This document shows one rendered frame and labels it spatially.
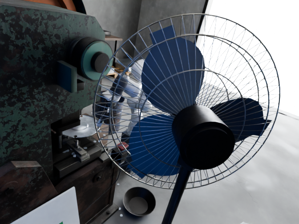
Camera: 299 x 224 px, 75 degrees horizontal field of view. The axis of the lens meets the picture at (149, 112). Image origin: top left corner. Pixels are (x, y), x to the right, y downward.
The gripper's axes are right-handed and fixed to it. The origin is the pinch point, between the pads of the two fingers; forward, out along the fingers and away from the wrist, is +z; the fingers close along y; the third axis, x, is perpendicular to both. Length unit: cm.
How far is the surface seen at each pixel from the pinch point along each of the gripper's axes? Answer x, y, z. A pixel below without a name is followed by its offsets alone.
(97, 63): 19, -34, -48
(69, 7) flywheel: 46, 35, -55
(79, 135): 10.6, -11.2, 7.5
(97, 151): -3.2, -17.2, 11.1
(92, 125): 3.9, 1.3, 5.3
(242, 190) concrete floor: -179, 6, 26
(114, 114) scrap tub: -32, 101, 42
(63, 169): 13.2, -33.2, 16.6
